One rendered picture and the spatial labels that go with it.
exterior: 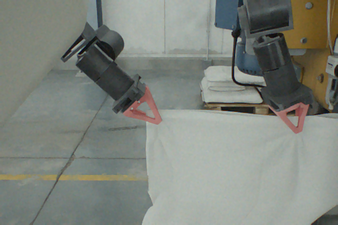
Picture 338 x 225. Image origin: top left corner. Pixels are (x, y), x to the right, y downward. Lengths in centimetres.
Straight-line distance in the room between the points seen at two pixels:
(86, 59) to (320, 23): 58
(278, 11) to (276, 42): 5
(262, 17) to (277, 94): 15
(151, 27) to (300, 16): 486
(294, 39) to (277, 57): 29
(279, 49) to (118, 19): 517
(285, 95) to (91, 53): 37
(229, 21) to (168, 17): 478
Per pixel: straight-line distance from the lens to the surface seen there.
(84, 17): 16
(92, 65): 62
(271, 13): 58
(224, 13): 88
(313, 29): 90
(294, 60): 111
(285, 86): 62
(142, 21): 565
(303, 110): 66
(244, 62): 93
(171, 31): 565
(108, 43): 66
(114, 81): 62
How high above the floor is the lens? 131
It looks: 21 degrees down
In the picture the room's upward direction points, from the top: straight up
